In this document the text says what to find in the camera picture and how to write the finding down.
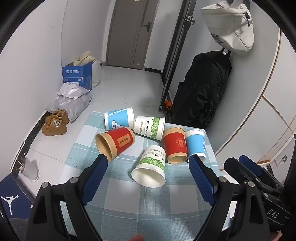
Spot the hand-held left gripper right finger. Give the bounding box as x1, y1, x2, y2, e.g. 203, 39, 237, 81
188, 154, 271, 241

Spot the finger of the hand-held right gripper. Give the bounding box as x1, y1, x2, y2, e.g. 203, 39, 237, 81
239, 155, 285, 193
224, 158, 263, 193

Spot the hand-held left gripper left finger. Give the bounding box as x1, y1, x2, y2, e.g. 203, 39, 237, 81
28, 153, 109, 241

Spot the white green leaf paper cup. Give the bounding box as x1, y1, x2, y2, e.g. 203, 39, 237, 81
131, 145, 166, 188
134, 116, 166, 142

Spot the blue white paper cup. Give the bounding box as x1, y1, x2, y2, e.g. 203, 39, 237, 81
104, 107, 135, 130
186, 129, 207, 162

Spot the red kraft paper cup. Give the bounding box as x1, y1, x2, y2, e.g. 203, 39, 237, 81
162, 127, 188, 165
95, 127, 136, 162

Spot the blue checked tablecloth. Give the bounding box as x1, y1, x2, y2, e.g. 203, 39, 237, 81
61, 111, 232, 241

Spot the white cabinet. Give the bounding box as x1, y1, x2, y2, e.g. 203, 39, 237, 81
213, 29, 296, 164

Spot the white waste bin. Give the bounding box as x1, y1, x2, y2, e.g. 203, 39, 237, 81
23, 159, 39, 181

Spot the grey plastic parcel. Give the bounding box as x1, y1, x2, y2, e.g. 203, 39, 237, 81
57, 82, 91, 100
46, 94, 93, 123

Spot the blue shoe box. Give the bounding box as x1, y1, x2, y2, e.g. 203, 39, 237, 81
0, 174, 36, 217

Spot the black backpack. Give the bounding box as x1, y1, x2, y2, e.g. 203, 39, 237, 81
171, 49, 232, 129

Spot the white plastic bag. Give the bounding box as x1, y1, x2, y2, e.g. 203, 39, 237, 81
91, 61, 102, 89

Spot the blue cardboard box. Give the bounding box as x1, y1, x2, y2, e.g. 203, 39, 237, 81
62, 63, 93, 91

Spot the beige cloth bag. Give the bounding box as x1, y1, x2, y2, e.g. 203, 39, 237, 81
74, 51, 97, 66

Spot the white tote bag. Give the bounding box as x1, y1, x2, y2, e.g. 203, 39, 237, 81
200, 0, 255, 55

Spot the black metal stand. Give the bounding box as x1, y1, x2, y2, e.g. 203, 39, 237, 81
159, 0, 197, 112

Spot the grey door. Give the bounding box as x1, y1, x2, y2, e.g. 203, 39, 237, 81
107, 0, 160, 70

